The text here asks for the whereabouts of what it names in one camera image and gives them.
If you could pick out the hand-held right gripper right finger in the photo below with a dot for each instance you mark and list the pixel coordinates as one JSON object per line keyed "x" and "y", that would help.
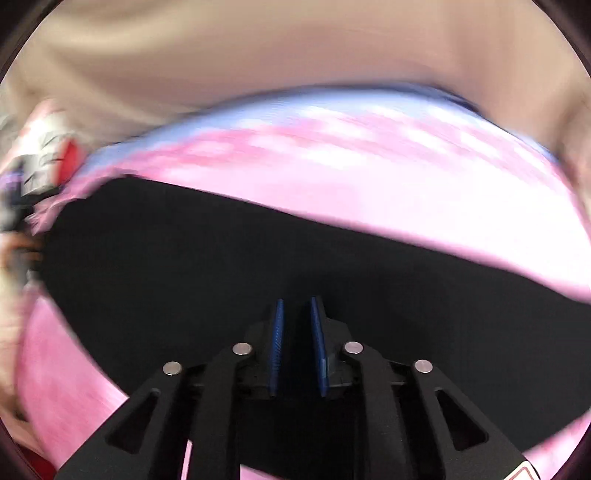
{"x": 317, "y": 341}

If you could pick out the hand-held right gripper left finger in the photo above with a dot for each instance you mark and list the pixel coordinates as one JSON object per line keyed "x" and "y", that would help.
{"x": 278, "y": 341}

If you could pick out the beige cloth cover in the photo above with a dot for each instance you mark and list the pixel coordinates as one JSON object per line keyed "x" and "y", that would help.
{"x": 277, "y": 55}

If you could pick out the pink floral bed sheet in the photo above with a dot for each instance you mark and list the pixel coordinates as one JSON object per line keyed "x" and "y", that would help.
{"x": 369, "y": 184}

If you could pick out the white cat face pillow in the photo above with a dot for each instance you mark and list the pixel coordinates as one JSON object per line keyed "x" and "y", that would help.
{"x": 69, "y": 154}

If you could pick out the black pants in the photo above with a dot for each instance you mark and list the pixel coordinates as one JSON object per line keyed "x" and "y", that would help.
{"x": 231, "y": 258}

